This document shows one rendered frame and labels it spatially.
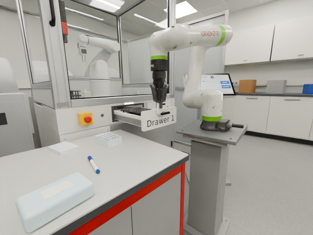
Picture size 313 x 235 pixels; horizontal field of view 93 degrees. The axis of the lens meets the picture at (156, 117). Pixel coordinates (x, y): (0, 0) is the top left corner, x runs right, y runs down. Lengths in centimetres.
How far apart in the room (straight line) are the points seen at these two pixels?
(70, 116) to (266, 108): 339
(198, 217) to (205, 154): 50
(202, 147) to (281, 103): 277
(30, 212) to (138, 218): 32
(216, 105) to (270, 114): 274
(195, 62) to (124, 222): 97
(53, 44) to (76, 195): 75
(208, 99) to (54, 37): 90
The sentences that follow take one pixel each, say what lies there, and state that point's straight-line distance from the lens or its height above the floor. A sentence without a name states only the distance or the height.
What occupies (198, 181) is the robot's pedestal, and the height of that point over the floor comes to 42.
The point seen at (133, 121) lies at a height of 85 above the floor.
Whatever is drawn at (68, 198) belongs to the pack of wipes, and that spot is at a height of 80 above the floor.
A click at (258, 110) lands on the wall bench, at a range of 367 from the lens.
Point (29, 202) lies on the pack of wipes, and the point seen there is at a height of 80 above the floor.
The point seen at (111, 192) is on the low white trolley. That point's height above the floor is 76.
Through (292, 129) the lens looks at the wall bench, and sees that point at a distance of 373.
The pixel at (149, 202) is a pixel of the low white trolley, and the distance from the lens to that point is 62.
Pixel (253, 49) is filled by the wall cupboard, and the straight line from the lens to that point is 408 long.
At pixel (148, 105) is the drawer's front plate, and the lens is 124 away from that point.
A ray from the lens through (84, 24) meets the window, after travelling 109.
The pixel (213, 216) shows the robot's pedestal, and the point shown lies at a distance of 126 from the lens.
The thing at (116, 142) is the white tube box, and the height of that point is 77.
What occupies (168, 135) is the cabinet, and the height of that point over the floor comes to 57.
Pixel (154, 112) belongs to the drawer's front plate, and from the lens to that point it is 85.
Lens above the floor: 106
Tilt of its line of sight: 12 degrees down
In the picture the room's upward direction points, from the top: 1 degrees counter-clockwise
